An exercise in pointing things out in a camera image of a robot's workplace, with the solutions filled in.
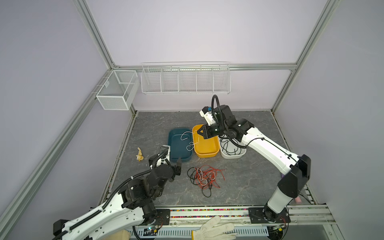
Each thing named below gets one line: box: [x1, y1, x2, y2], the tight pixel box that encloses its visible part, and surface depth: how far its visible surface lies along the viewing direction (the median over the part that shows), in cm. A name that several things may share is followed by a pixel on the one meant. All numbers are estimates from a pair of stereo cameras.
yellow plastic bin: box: [192, 124, 220, 158], surface depth 98 cm
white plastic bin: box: [218, 134, 247, 159], surface depth 96 cm
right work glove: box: [191, 216, 238, 240], surface depth 72 cm
